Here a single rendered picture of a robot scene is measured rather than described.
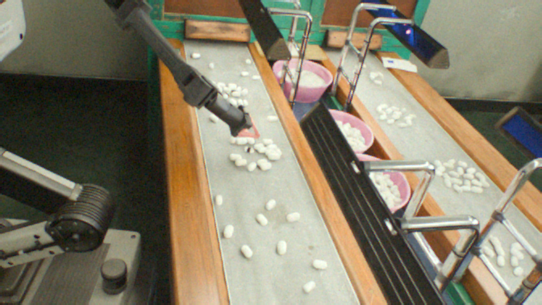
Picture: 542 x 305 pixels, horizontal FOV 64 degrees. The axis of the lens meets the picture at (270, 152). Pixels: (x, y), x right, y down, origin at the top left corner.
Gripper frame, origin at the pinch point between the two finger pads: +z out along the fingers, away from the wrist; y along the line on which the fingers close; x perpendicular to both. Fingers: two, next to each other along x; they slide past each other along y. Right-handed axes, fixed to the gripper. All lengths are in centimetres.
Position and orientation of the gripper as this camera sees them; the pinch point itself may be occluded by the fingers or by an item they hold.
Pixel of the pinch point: (256, 135)
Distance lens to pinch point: 136.0
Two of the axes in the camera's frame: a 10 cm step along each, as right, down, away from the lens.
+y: -2.1, -6.0, 7.7
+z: 6.6, 5.0, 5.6
